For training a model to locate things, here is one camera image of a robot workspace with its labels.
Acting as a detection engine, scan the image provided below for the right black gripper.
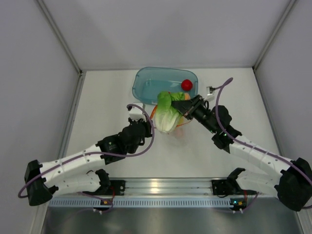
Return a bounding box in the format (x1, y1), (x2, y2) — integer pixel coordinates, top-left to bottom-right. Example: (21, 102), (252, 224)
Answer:
(171, 95), (217, 134)

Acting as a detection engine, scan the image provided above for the green fake vegetable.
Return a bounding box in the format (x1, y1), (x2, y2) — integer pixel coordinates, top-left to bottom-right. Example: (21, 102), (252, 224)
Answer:
(154, 91), (185, 133)

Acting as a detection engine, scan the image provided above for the clear zip top bag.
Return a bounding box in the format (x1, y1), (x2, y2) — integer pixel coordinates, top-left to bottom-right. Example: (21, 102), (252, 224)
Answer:
(150, 105), (191, 145)

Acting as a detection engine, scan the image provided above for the red fake pepper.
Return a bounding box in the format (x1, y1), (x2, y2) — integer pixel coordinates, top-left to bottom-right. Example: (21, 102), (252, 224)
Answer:
(181, 79), (193, 92)

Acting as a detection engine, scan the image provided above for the fake peach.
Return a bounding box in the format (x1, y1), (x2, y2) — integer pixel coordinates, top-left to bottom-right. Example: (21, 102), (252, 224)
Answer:
(184, 93), (191, 100)

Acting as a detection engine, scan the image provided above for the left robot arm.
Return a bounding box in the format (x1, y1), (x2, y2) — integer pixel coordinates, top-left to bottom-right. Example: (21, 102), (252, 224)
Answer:
(24, 119), (155, 206)

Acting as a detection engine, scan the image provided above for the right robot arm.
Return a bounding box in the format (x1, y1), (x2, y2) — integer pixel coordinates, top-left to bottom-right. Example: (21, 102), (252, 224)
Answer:
(171, 95), (312, 212)

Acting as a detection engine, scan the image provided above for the teal plastic bin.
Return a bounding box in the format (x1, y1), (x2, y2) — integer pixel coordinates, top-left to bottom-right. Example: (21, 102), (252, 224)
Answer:
(132, 67), (198, 105)

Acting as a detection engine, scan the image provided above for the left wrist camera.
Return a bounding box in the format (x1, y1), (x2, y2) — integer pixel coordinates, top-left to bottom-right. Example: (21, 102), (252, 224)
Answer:
(128, 106), (146, 121)

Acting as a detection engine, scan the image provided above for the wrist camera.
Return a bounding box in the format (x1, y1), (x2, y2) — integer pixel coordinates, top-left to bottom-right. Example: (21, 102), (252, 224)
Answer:
(128, 106), (146, 121)
(205, 86), (215, 101)

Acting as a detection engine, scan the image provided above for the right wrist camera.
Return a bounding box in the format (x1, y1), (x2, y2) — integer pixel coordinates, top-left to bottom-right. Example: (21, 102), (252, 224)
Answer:
(205, 86), (215, 101)

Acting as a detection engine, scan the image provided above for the aluminium mounting rail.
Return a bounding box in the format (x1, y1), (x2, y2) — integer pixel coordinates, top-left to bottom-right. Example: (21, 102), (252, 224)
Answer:
(97, 177), (278, 196)

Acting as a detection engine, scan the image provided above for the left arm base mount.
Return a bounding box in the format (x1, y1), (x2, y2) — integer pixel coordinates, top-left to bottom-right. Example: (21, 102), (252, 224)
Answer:
(106, 180), (126, 196)

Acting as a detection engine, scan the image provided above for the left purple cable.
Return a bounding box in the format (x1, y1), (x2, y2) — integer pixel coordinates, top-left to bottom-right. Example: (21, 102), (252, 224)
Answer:
(18, 103), (156, 198)

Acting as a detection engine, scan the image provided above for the purple cable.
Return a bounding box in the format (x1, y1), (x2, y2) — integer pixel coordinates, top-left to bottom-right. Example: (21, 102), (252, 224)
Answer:
(214, 77), (312, 210)
(18, 103), (156, 198)

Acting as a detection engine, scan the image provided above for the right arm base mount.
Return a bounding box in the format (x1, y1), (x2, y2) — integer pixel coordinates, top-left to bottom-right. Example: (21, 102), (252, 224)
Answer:
(211, 179), (234, 198)

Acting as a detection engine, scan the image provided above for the slotted cable duct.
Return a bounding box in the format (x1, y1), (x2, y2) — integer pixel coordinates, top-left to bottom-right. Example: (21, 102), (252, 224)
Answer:
(49, 197), (243, 208)

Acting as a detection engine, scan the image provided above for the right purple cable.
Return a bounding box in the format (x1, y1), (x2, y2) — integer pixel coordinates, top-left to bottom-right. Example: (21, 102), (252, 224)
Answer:
(214, 77), (312, 210)

